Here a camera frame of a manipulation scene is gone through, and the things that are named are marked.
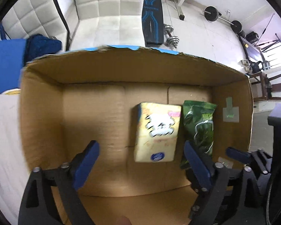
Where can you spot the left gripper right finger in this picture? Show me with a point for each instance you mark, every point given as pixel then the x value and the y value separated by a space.
pixel 225 196

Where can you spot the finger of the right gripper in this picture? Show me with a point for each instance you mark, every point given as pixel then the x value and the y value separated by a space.
pixel 241 156

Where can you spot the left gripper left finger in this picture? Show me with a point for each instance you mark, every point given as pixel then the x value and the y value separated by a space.
pixel 38 205

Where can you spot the white table cloth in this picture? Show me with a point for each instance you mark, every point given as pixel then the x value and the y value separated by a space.
pixel 14 171

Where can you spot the green snack bag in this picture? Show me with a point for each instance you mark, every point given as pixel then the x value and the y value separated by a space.
pixel 199 125

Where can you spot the dark wooden chair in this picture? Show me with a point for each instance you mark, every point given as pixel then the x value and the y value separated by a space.
pixel 267 87

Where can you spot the yellow tissue pack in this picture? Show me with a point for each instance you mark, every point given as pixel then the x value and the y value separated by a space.
pixel 156 132

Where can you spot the open cardboard box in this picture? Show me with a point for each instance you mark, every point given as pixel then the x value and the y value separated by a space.
pixel 70 99

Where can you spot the small dumbbell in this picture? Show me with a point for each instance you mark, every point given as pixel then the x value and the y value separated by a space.
pixel 171 40

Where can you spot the floor barbell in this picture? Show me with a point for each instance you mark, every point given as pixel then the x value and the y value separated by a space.
pixel 211 14

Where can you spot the blue mat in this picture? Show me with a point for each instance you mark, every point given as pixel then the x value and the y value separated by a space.
pixel 11 63

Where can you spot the dark blue fabric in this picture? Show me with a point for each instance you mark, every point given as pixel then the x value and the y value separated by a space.
pixel 38 45

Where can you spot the black blue weight bench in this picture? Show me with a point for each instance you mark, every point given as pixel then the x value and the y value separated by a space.
pixel 152 22

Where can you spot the white quilted chair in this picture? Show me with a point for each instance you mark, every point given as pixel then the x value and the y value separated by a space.
pixel 108 22

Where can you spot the white quilted cushion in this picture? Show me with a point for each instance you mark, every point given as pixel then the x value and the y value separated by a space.
pixel 30 17

